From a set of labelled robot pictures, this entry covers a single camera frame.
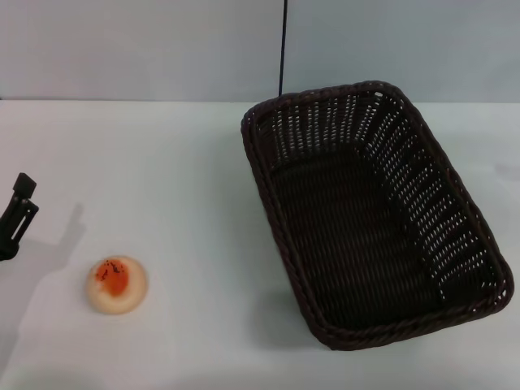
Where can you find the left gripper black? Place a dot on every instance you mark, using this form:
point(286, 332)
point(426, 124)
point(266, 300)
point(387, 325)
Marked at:
point(7, 251)

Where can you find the dark brown woven basket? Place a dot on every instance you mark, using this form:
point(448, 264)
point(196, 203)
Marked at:
point(357, 227)

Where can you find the round bun with orange topping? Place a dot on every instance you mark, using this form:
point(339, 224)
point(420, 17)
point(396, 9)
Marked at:
point(117, 284)

